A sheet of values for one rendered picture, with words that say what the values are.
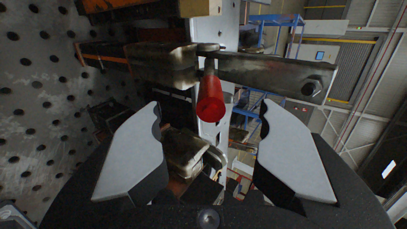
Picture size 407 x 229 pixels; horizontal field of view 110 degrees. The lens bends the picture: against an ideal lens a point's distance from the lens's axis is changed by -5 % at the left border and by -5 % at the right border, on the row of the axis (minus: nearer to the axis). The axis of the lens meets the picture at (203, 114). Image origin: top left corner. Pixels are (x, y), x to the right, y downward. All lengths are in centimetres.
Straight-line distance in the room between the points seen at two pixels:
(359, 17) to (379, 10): 91
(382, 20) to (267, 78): 1459
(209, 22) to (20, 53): 40
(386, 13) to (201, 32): 1458
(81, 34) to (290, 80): 48
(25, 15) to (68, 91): 17
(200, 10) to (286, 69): 14
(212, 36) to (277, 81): 22
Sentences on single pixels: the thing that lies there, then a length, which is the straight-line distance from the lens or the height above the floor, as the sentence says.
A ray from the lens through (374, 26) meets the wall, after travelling 1467.
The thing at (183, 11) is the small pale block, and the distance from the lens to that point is 26.
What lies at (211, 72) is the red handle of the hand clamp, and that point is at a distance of 17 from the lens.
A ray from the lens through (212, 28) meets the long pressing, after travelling 37.
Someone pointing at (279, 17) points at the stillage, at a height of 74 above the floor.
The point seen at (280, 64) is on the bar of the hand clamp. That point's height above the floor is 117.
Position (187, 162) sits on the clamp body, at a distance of 27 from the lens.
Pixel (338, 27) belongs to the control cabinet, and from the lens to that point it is 821.
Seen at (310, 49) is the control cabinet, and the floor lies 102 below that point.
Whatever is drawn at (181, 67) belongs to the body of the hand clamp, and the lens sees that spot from 21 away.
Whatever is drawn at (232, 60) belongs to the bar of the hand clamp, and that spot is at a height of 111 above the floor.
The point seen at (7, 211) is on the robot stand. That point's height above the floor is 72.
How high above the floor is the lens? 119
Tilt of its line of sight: 30 degrees down
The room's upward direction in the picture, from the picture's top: 108 degrees clockwise
